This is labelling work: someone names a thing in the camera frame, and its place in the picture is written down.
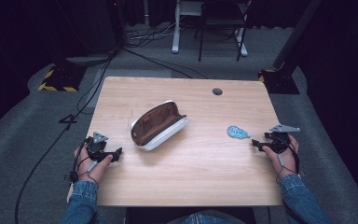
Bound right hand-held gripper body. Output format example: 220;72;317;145
263;123;301;154

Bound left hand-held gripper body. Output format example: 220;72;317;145
85;132;110;158

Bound person's left hand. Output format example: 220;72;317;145
73;145;114;185

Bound person's right hand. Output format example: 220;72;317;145
261;134;300;179

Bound white pencil case brown lining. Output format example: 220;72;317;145
129;99;190;152

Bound black stand base yellow stripes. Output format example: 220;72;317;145
37;65;88;93
257;68;301;95

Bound person's legs in jeans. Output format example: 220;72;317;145
166;211;248;224

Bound dark slanted stand pole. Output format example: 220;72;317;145
271;0;324;71

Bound black chair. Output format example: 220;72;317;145
194;0;254;63

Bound left hand-held gripper cable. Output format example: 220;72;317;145
69;136;101;185

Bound hand-held gripper cable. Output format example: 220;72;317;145
274;136;301;184
69;136;101;185

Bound right hand-held gripper cable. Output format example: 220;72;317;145
274;136;301;184

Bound long black floor cable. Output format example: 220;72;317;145
14;46;129;224

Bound bundle of floor cables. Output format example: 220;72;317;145
122;18;211;80

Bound white desk frame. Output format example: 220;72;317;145
171;0;250;58

